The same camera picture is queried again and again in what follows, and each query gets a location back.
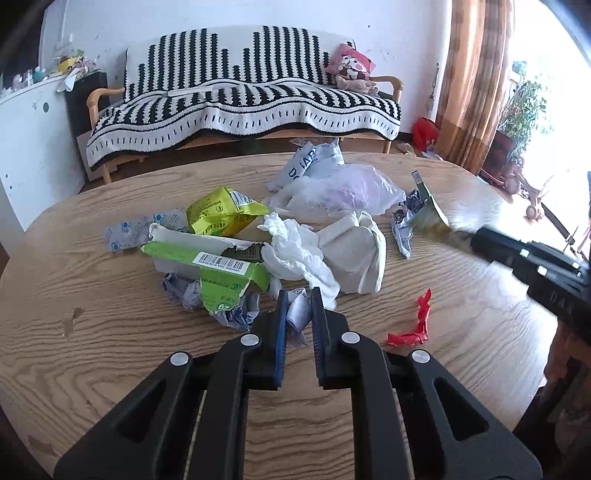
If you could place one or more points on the wooden frame sofa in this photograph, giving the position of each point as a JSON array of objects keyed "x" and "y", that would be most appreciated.
[{"x": 226, "y": 112}]

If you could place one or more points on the clutter on cabinet top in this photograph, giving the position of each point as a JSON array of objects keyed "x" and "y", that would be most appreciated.
[{"x": 69, "y": 70}]

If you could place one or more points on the blue white foil bag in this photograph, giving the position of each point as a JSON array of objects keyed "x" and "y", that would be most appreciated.
[{"x": 310, "y": 160}]

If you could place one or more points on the green white torn box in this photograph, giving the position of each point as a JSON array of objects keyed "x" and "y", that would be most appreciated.
[{"x": 224, "y": 267}]

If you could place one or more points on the pink tricycle toy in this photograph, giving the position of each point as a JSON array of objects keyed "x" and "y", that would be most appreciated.
[{"x": 514, "y": 182}]

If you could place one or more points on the brown orange curtain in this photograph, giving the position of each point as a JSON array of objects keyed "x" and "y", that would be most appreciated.
[{"x": 475, "y": 81}]

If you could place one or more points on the potted green plant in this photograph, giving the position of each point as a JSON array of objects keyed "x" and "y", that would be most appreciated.
[{"x": 523, "y": 113}]

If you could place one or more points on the yellow green carton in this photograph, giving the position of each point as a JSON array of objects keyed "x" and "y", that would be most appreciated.
[{"x": 223, "y": 212}]

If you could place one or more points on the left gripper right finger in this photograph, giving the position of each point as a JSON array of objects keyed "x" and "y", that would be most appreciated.
[{"x": 412, "y": 419}]

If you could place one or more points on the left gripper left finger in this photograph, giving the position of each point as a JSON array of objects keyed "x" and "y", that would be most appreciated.
[{"x": 187, "y": 418}]

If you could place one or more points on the black white striped blanket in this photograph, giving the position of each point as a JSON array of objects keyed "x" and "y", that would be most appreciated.
[{"x": 237, "y": 81}]

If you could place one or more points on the white crumpled tissue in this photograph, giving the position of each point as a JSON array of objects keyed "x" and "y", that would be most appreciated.
[{"x": 293, "y": 254}]

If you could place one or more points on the green foil snack wrapper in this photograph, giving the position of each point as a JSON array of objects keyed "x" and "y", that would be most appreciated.
[{"x": 431, "y": 221}]

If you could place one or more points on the clear plastic bag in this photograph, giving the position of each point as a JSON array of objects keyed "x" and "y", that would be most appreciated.
[{"x": 339, "y": 191}]

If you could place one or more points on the white paper bag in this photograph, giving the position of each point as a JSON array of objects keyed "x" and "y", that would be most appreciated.
[{"x": 355, "y": 250}]

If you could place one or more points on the black speaker box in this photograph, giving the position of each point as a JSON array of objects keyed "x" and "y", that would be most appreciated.
[{"x": 77, "y": 110}]

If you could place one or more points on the white cabinet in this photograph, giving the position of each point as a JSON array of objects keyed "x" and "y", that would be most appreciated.
[{"x": 40, "y": 160}]

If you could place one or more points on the red bag on floor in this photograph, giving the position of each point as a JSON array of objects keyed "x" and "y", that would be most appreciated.
[{"x": 425, "y": 133}]

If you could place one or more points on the red plastic scrap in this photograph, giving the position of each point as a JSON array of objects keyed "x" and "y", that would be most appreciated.
[{"x": 420, "y": 334}]

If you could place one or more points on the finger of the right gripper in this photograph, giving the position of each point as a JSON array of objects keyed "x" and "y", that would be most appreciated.
[
  {"x": 565, "y": 294},
  {"x": 496, "y": 246}
]

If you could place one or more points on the blue white wrapper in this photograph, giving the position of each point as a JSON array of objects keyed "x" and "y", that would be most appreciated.
[{"x": 187, "y": 293}]

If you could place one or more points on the small blue crumpled wrapper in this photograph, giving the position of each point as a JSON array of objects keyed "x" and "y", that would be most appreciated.
[{"x": 401, "y": 222}]

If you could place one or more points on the pink plush toy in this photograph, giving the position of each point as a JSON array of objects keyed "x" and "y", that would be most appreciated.
[{"x": 351, "y": 70}]

